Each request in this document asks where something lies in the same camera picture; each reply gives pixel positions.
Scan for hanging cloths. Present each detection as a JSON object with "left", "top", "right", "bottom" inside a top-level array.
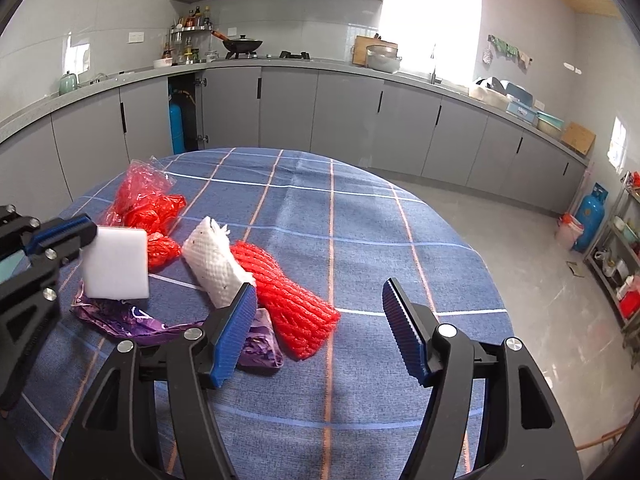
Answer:
[{"left": 487, "top": 35, "right": 533, "bottom": 70}]

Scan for metal spice rack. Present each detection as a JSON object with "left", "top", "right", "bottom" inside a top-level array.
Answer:
[{"left": 170, "top": 22, "right": 213, "bottom": 63}]

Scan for red foam net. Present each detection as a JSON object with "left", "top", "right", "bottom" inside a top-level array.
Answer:
[{"left": 230, "top": 241, "right": 342, "bottom": 361}]

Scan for white foam block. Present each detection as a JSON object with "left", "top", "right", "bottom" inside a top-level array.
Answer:
[{"left": 81, "top": 225, "right": 152, "bottom": 312}]

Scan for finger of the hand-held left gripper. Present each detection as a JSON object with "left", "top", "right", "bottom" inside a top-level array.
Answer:
[
  {"left": 27, "top": 248, "right": 83, "bottom": 312},
  {"left": 0, "top": 204, "right": 99, "bottom": 257}
]

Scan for window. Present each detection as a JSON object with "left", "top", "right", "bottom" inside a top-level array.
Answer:
[{"left": 380, "top": 0, "right": 483, "bottom": 91}]

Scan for grey lower cabinets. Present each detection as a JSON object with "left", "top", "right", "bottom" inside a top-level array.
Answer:
[{"left": 0, "top": 57, "right": 591, "bottom": 221}]

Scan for pink bin with red bag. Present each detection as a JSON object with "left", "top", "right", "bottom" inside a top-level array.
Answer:
[{"left": 555, "top": 212, "right": 585, "bottom": 251}]

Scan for white basin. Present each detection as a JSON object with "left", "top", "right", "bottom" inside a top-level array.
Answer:
[{"left": 468, "top": 82, "right": 508, "bottom": 108}]

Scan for gas stove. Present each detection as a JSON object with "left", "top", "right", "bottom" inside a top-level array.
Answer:
[{"left": 220, "top": 51, "right": 311, "bottom": 61}]

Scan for orange hose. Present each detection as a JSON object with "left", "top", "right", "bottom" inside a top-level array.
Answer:
[{"left": 575, "top": 427, "right": 623, "bottom": 453}]

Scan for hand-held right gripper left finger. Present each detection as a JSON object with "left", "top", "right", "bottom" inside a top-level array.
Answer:
[{"left": 52, "top": 281, "right": 259, "bottom": 480}]

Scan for translucent red plastic bag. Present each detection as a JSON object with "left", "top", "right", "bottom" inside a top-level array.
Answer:
[{"left": 97, "top": 159, "right": 187, "bottom": 237}]

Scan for spice rack with bottles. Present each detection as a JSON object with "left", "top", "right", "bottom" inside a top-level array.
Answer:
[{"left": 162, "top": 5, "right": 213, "bottom": 63}]

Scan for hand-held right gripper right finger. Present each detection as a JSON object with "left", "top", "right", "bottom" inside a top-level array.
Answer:
[{"left": 381, "top": 276, "right": 583, "bottom": 480}]

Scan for wooden cutting board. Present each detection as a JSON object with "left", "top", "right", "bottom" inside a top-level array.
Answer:
[{"left": 351, "top": 35, "right": 399, "bottom": 67}]

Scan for blue gas cylinder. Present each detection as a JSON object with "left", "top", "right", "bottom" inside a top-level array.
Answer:
[
  {"left": 572, "top": 183, "right": 607, "bottom": 253},
  {"left": 168, "top": 91, "right": 186, "bottom": 155}
]

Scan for teal basin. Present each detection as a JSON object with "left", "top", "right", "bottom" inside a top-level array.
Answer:
[{"left": 536, "top": 111, "right": 565, "bottom": 136}]

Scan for purple plastic wrapper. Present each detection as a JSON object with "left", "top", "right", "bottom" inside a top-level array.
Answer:
[{"left": 70, "top": 282, "right": 284, "bottom": 374}]

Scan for white foam net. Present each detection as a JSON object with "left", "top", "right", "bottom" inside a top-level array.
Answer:
[{"left": 181, "top": 216, "right": 257, "bottom": 309}]

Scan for small crumpled red bag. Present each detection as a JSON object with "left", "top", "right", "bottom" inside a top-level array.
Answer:
[{"left": 146, "top": 232, "right": 182, "bottom": 271}]

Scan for blue dish rack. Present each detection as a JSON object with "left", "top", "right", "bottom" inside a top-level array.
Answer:
[{"left": 487, "top": 77, "right": 535, "bottom": 121}]

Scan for metal shelf rack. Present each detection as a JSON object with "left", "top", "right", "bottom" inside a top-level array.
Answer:
[{"left": 582, "top": 170, "right": 640, "bottom": 333}]

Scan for black wok with lid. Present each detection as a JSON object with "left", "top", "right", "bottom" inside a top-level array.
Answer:
[{"left": 211, "top": 30, "right": 263, "bottom": 58}]

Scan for blue plaid tablecloth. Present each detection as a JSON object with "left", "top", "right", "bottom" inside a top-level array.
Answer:
[{"left": 0, "top": 147, "right": 516, "bottom": 480}]

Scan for brown board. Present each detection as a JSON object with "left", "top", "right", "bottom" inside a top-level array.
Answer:
[{"left": 560, "top": 121, "right": 597, "bottom": 157}]

